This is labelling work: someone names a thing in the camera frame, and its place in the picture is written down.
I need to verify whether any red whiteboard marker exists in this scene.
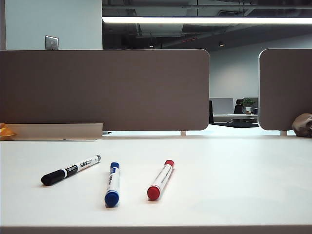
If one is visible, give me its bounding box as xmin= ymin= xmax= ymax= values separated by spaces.
xmin=147 ymin=159 xmax=175 ymax=201

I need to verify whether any blue whiteboard marker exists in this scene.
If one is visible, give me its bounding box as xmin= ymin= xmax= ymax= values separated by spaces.
xmin=104 ymin=161 xmax=121 ymax=208

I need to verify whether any black whiteboard marker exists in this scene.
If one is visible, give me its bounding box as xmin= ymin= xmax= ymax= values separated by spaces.
xmin=40 ymin=154 xmax=102 ymax=186

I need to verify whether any wide brown desk divider panel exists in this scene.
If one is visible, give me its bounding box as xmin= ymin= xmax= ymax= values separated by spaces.
xmin=0 ymin=49 xmax=210 ymax=132

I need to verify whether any white background desk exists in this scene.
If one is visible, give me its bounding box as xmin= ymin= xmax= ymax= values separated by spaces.
xmin=213 ymin=113 xmax=259 ymax=123

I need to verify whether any small potted green plant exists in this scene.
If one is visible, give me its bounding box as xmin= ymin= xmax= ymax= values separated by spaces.
xmin=243 ymin=97 xmax=256 ymax=115

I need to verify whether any long linear ceiling light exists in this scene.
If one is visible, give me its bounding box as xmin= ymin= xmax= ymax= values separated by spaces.
xmin=101 ymin=16 xmax=312 ymax=25

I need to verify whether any narrow brown desk divider panel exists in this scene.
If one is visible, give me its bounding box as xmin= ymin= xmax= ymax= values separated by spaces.
xmin=258 ymin=48 xmax=312 ymax=131

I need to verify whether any orange object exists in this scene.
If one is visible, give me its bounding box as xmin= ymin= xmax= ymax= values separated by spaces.
xmin=0 ymin=123 xmax=18 ymax=140

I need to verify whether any metal wall plate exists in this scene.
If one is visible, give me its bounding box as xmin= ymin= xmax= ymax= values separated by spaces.
xmin=44 ymin=35 xmax=59 ymax=51

